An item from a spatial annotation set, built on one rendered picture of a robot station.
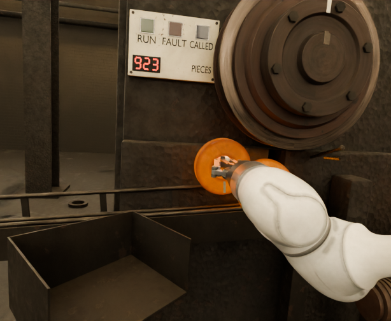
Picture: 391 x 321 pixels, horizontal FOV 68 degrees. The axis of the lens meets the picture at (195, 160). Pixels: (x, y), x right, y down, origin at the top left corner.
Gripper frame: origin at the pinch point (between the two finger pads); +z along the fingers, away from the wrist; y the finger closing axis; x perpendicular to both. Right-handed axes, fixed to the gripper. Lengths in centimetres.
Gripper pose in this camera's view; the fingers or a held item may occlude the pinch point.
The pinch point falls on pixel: (223, 160)
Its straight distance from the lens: 79.3
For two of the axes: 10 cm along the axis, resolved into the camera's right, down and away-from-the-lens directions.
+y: 9.8, 0.3, 1.9
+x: 0.7, -9.8, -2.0
